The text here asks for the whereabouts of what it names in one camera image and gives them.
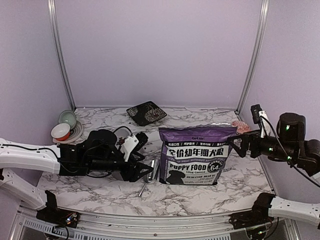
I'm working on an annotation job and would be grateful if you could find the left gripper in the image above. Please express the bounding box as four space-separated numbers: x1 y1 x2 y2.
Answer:
88 152 154 182

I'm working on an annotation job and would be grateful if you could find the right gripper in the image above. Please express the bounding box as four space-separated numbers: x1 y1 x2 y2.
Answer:
227 129 297 163

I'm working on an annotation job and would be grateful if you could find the metal food scoop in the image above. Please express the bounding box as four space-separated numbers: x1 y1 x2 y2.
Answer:
138 160 160 198

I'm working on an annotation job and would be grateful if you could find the purple pet food bag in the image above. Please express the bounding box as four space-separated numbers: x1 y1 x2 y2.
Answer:
158 124 237 186

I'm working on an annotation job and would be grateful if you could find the grey double pet bowl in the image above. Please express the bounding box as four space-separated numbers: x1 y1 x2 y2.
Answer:
112 126 140 182

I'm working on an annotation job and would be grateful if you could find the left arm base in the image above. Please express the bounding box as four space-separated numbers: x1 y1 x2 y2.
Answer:
36 209 80 228

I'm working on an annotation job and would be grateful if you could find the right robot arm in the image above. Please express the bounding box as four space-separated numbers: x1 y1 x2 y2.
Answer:
227 112 320 229

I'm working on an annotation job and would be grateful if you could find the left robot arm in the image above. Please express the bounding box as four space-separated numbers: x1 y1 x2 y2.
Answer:
0 129 154 223

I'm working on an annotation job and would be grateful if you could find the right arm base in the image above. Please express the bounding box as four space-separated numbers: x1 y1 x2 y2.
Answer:
228 211 275 230

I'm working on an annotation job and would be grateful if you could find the brown pet food kibble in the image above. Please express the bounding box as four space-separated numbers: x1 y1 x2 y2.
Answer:
116 137 126 146

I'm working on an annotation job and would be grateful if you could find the red patterned small bowl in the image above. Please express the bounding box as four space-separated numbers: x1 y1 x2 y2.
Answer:
231 120 251 135

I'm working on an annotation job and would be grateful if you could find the black floral square plate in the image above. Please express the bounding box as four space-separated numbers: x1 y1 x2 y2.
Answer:
126 101 167 127

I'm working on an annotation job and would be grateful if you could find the grey round plate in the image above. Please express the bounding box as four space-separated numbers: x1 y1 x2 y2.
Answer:
52 121 84 144

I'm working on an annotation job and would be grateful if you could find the red and white bowl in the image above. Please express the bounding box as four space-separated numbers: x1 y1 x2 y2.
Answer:
50 123 71 141

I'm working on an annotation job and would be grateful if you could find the pale green ceramic bowl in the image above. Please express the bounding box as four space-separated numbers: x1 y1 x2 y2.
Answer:
58 110 77 129

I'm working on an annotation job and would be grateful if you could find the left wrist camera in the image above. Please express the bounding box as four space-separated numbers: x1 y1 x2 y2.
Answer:
119 132 148 162

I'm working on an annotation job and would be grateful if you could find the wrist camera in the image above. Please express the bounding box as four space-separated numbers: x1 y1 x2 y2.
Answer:
250 104 271 138
119 132 148 162

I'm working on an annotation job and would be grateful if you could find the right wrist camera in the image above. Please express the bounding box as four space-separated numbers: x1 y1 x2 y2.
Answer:
250 104 271 138

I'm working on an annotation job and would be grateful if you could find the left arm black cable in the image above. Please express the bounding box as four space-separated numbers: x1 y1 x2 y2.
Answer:
0 126 133 178

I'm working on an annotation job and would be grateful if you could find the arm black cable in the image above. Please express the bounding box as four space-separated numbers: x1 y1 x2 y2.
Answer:
0 126 133 178
259 114 320 188

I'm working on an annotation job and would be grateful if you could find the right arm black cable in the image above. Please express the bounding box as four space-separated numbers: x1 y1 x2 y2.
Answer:
259 114 320 188

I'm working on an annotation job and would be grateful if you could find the front aluminium rail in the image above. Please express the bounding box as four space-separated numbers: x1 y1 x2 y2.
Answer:
9 202 301 240

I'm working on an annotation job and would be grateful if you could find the right aluminium frame post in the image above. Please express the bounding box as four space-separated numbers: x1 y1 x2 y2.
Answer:
236 0 270 115

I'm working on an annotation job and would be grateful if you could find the aluminium frame post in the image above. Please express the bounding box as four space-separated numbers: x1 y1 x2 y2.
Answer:
236 0 270 115
47 0 77 111

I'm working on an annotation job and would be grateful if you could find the left aluminium frame post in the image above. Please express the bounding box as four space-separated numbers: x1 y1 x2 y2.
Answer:
47 0 77 111

